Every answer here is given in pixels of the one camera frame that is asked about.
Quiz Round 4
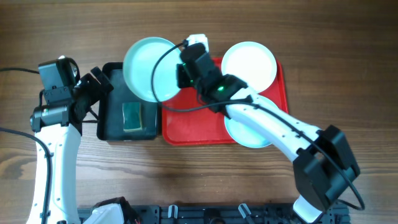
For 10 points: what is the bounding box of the green yellow sponge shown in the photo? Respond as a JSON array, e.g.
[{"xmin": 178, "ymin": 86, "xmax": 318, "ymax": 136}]
[{"xmin": 123, "ymin": 102, "xmax": 142, "ymax": 132}]

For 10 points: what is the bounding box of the light blue plate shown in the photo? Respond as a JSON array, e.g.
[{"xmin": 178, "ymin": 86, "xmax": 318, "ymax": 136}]
[{"xmin": 123, "ymin": 37, "xmax": 182, "ymax": 102}]

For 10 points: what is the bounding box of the white plate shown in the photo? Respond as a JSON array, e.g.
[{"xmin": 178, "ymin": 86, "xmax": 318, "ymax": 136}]
[{"xmin": 221, "ymin": 41, "xmax": 277, "ymax": 93}]

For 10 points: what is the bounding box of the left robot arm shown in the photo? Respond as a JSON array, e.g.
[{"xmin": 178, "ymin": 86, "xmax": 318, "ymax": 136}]
[{"xmin": 28, "ymin": 57, "xmax": 113, "ymax": 223}]

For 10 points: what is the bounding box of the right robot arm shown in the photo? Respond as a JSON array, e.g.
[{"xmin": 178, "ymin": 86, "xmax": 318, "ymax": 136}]
[{"xmin": 178, "ymin": 42, "xmax": 360, "ymax": 223}]

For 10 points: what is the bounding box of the black plastic tray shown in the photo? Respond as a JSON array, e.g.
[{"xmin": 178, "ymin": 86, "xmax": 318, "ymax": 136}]
[{"xmin": 97, "ymin": 62, "xmax": 159, "ymax": 141}]

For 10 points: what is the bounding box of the red plastic tray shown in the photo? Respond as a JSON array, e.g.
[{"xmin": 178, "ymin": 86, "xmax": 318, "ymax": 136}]
[{"xmin": 162, "ymin": 62, "xmax": 289, "ymax": 146}]

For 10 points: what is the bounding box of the pale green plate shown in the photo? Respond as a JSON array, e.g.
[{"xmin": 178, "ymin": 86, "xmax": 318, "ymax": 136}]
[{"xmin": 223, "ymin": 95, "xmax": 280, "ymax": 149}]

